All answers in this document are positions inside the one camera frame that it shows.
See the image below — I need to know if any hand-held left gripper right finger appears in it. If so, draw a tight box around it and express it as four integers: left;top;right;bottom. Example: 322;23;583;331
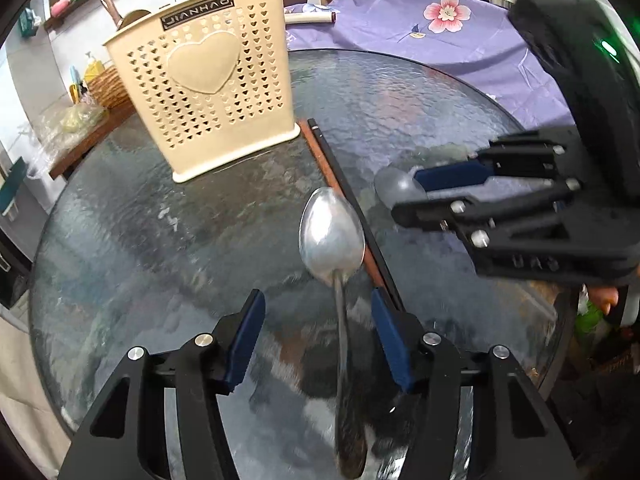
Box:
370;287;581;480

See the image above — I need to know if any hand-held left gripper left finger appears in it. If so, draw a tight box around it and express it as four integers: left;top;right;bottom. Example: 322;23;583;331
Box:
59;289;267;480

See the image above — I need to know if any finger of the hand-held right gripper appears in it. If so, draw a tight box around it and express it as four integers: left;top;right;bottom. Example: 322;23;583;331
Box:
414;127;583;195
391;177;588;253

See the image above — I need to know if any metal spoon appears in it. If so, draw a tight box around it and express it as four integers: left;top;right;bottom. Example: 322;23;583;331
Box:
298;186;370;480
374;167;429;210

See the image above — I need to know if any black chopstick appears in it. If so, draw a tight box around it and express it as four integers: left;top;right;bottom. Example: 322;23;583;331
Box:
307;118;406;313

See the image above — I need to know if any beige heart-pattern utensil holder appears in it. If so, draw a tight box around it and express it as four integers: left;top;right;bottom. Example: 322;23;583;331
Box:
102;0;301;184

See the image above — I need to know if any person's right hand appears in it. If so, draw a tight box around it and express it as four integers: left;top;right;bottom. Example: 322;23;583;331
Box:
587;284;622;317

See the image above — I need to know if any purple floral cloth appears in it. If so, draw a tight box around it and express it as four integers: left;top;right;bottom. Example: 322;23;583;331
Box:
285;0;576;131

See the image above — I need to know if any white rolled tube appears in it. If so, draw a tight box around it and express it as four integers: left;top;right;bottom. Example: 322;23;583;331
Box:
284;11;337;26

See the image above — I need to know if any black water dispenser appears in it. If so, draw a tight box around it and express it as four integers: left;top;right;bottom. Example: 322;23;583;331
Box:
0;230;31;311

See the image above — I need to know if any wooden side table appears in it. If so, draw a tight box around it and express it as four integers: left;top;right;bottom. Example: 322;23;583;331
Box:
49;105;136;181

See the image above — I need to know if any clear plastic bag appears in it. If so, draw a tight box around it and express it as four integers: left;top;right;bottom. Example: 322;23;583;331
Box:
20;102;111;181

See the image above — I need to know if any wicker basket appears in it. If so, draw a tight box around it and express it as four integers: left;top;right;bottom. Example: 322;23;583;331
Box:
86;65;133;109

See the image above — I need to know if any yellow soap pump bottle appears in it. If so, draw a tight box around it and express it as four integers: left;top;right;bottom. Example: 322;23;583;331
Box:
82;51;103;81

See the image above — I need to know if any green box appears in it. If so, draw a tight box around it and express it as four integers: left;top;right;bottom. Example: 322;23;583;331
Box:
19;10;43;38

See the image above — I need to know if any teal wall holder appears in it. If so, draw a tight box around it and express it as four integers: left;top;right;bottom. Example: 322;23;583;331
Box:
0;156;28;216

